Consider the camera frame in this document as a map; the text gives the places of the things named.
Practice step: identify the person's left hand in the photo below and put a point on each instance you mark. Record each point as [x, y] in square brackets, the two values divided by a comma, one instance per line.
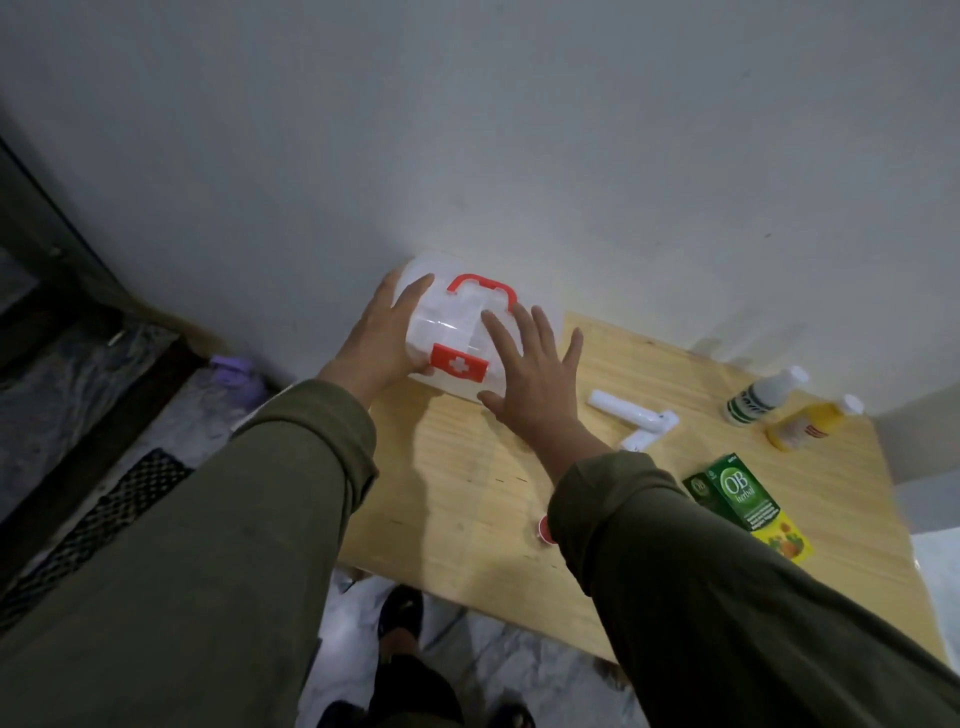
[371, 352]

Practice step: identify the clear first aid box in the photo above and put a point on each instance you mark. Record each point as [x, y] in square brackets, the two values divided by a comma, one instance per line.
[457, 319]

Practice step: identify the person's right forearm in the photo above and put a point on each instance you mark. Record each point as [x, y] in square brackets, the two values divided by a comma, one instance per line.
[720, 600]

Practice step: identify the person's left thumb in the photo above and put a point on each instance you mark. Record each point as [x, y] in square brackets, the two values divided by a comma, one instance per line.
[421, 370]

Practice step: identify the person's right hand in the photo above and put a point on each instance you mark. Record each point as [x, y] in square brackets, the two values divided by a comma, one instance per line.
[540, 397]

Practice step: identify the long white bandage roll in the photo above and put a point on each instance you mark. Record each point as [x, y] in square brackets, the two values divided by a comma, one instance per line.
[626, 409]

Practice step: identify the person's right middle finger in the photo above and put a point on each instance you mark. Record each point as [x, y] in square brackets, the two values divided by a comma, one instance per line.
[526, 330]

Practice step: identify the person's black shoe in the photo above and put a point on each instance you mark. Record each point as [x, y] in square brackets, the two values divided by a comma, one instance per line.
[401, 609]
[514, 716]

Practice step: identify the person's right little finger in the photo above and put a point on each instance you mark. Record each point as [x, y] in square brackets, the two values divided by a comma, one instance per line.
[574, 349]

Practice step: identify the yellow bottle white cap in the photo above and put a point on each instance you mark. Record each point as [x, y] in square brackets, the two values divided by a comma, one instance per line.
[808, 424]

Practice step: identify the small red cap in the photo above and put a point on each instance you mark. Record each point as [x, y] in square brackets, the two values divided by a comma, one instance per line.
[544, 531]

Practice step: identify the green medicine carton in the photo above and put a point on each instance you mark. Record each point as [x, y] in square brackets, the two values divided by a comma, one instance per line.
[735, 491]

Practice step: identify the person's right thumb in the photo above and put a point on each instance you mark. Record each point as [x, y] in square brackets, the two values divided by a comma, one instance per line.
[491, 403]

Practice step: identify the person's leg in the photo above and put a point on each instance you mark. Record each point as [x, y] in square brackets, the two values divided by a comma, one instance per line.
[412, 686]

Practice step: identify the short white bandage roll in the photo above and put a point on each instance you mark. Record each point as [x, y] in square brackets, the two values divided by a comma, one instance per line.
[637, 440]

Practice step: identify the white bottle green label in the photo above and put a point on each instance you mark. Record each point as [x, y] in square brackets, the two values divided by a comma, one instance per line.
[761, 397]

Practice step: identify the person's left forearm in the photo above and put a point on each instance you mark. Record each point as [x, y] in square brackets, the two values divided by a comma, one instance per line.
[202, 555]

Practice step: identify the black floor grate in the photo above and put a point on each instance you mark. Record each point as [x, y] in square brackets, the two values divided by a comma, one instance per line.
[97, 529]

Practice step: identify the person's left middle finger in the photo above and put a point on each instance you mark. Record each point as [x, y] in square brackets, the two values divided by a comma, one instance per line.
[387, 289]

